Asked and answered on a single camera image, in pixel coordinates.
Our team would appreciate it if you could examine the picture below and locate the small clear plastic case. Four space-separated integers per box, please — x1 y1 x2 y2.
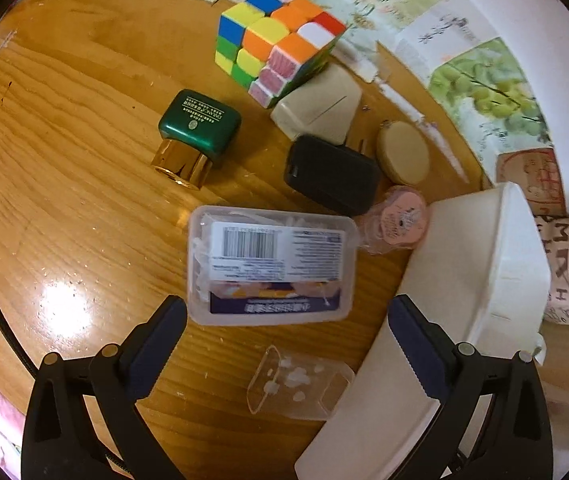
246 344 355 422

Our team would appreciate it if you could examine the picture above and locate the clear plastic floss box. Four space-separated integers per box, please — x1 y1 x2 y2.
187 205 359 326

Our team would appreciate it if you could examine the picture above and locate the black charger plug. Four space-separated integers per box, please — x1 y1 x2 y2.
284 134 381 217

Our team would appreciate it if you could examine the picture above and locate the beige charger plug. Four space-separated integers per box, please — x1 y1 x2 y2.
270 64 362 145

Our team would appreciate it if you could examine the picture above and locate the colourful puzzle cube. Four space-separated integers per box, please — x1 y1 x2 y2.
214 0 347 108

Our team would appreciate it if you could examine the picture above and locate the white plastic storage bin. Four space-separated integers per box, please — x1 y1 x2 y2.
295 182 551 479

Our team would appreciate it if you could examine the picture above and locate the pink correction tape dispenser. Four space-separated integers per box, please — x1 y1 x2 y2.
356 186 429 255

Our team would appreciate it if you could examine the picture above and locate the brown cardboard panel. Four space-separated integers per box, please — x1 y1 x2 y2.
497 148 566 217

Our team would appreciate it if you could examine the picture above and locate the round beige compact case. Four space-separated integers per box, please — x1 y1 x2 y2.
375 122 431 185

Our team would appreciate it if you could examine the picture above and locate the grape print paper backdrop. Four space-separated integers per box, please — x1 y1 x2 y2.
206 0 552 180

